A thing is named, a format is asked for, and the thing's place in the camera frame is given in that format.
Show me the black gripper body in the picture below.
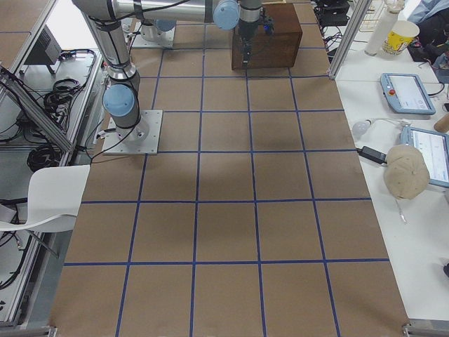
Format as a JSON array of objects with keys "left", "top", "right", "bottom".
[{"left": 237, "top": 10, "right": 274, "bottom": 53}]

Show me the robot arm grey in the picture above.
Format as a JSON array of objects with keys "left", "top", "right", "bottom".
[
  {"left": 108, "top": 1, "right": 274, "bottom": 67},
  {"left": 73, "top": 1, "right": 149, "bottom": 142}
]

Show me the dark wooden drawer cabinet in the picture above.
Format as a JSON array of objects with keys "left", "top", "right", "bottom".
[{"left": 231, "top": 4, "right": 302, "bottom": 70}]

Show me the white cardboard tube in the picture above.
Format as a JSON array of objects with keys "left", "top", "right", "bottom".
[{"left": 364, "top": 0, "right": 405, "bottom": 56}]

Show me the white light bulb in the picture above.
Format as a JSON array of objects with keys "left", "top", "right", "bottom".
[{"left": 351, "top": 119, "right": 373, "bottom": 138}]

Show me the popcorn paper cup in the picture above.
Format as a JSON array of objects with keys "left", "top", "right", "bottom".
[{"left": 382, "top": 20, "right": 420, "bottom": 55}]

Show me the blue teach pendant far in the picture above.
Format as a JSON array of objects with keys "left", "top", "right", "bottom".
[{"left": 380, "top": 73, "right": 436, "bottom": 115}]

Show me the blue teach pendant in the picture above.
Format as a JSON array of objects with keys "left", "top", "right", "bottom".
[
  {"left": 399, "top": 126, "right": 448, "bottom": 188},
  {"left": 380, "top": 73, "right": 436, "bottom": 115}
]

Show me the black power adapter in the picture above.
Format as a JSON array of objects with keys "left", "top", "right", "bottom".
[{"left": 356, "top": 146, "right": 387, "bottom": 164}]

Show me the grey control box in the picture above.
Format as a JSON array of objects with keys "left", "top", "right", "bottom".
[{"left": 25, "top": 25, "right": 62, "bottom": 74}]

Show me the beige cap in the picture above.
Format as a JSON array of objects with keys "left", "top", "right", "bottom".
[{"left": 384, "top": 144, "right": 430, "bottom": 199}]

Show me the brown cardboard tube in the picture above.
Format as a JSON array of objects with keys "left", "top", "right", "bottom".
[{"left": 434, "top": 114, "right": 449, "bottom": 133}]

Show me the blue teach pendant near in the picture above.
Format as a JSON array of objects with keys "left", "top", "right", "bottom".
[{"left": 399, "top": 126, "right": 448, "bottom": 188}]

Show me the white plastic chair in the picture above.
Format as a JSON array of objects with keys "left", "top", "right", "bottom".
[{"left": 0, "top": 164, "right": 91, "bottom": 259}]

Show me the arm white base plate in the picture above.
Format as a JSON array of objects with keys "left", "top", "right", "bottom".
[
  {"left": 130, "top": 20, "right": 176, "bottom": 49},
  {"left": 102, "top": 110, "right": 163, "bottom": 155}
]

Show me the aluminium frame post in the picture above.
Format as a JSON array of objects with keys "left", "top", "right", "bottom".
[{"left": 328, "top": 0, "right": 371, "bottom": 79}]

